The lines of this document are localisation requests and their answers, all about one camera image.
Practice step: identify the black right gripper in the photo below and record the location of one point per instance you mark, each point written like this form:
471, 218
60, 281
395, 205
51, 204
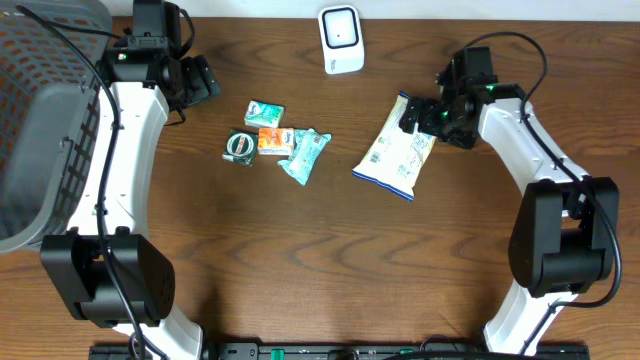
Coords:
424, 122

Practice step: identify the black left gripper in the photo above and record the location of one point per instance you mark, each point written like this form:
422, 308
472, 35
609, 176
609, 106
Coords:
205, 82

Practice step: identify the cream snack bag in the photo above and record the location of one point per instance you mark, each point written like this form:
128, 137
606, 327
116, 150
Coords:
395, 158

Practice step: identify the teal Kleenex tissue pack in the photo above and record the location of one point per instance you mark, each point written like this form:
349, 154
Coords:
263, 115

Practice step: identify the dark green round-logo packet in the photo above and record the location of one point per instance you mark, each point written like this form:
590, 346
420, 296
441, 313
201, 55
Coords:
241, 147

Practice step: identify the orange Kleenex tissue pack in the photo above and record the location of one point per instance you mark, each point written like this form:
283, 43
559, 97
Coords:
276, 141

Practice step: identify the mint green wipes pack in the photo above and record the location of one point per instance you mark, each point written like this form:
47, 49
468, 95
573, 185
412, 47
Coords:
308, 146

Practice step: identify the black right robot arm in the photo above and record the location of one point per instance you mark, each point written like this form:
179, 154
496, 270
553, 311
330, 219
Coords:
563, 251

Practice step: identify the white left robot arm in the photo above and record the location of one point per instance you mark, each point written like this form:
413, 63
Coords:
104, 266

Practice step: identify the white barcode scanner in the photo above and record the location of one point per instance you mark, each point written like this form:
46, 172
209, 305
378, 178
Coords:
341, 39

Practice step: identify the dark grey plastic basket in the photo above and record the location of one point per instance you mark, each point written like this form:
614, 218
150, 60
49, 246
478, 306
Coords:
49, 122

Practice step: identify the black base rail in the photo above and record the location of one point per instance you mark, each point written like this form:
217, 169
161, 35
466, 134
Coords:
252, 351

